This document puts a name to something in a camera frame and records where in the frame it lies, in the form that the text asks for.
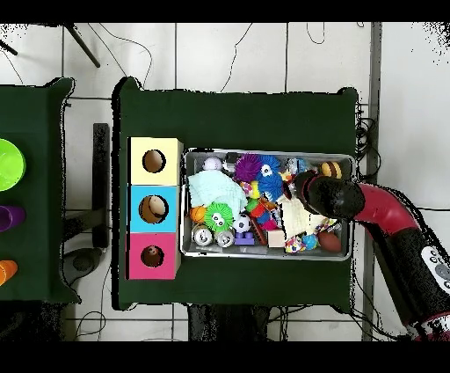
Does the blue spiky ball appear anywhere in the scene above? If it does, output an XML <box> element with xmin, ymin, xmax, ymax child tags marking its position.
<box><xmin>256</xmin><ymin>172</ymin><xmax>285</xmax><ymax>202</ymax></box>

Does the green spiky ball with eyes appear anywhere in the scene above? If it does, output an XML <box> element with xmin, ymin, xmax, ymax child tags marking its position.
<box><xmin>203</xmin><ymin>201</ymin><xmax>235</xmax><ymax>232</ymax></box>

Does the silver mesh bin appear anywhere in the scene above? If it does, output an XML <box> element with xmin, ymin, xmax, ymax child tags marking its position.
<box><xmin>179</xmin><ymin>147</ymin><xmax>355</xmax><ymax>262</ymax></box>

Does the wooden box with three holes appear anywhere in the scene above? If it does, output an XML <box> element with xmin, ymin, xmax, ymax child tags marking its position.
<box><xmin>126</xmin><ymin>135</ymin><xmax>185</xmax><ymax>281</ymax></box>

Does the cream yellow cloth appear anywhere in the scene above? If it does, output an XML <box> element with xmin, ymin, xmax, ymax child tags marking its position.
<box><xmin>279</xmin><ymin>196</ymin><xmax>337</xmax><ymax>240</ymax></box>

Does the purple spiky ball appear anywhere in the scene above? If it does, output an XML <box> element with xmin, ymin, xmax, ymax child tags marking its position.
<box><xmin>234</xmin><ymin>153</ymin><xmax>264</xmax><ymax>183</ymax></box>

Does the black white soccer ball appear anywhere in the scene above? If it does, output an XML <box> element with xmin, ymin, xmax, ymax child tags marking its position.
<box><xmin>232</xmin><ymin>214</ymin><xmax>253</xmax><ymax>234</ymax></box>

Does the mint green cloth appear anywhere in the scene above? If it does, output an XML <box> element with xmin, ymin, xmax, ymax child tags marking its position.
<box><xmin>186</xmin><ymin>169</ymin><xmax>248</xmax><ymax>212</ymax></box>

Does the silver drink can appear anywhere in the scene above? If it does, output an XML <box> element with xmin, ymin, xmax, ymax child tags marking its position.
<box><xmin>191</xmin><ymin>224</ymin><xmax>214</xmax><ymax>247</ymax></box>
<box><xmin>214</xmin><ymin>229</ymin><xmax>236</xmax><ymax>248</ymax></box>

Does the white baseball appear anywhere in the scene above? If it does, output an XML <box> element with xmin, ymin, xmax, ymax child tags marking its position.
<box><xmin>202</xmin><ymin>156</ymin><xmax>224</xmax><ymax>172</ymax></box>

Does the dark green table cloth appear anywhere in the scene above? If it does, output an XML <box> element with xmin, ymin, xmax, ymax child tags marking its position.
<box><xmin>111</xmin><ymin>76</ymin><xmax>359</xmax><ymax>314</ymax></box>
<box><xmin>0</xmin><ymin>77</ymin><xmax>82</xmax><ymax>305</ymax></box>

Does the small orange basketball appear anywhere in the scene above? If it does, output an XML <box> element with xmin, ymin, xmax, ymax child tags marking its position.
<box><xmin>189</xmin><ymin>205</ymin><xmax>207</xmax><ymax>224</ymax></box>

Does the black upright panel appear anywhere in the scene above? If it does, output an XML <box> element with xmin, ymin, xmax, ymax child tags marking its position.
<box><xmin>91</xmin><ymin>122</ymin><xmax>111</xmax><ymax>249</ymax></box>

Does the grey stand base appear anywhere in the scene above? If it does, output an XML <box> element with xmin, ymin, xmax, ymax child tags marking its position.
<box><xmin>62</xmin><ymin>246</ymin><xmax>106</xmax><ymax>286</ymax></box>

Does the purple cup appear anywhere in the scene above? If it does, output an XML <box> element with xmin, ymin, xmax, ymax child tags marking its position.
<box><xmin>0</xmin><ymin>205</ymin><xmax>26</xmax><ymax>232</ymax></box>

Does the bright green bowl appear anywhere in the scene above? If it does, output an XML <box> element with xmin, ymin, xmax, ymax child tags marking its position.
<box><xmin>0</xmin><ymin>137</ymin><xmax>27</xmax><ymax>193</ymax></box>

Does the orange cup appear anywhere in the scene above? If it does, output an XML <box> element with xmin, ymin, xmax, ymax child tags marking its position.
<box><xmin>0</xmin><ymin>260</ymin><xmax>18</xmax><ymax>287</ymax></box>

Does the black cable bundle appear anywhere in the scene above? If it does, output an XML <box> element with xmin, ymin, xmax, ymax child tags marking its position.
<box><xmin>353</xmin><ymin>103</ymin><xmax>382</xmax><ymax>184</ymax></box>

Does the grey floor rail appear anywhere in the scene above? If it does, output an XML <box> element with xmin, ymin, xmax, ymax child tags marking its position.
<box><xmin>361</xmin><ymin>22</ymin><xmax>383</xmax><ymax>341</ymax></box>

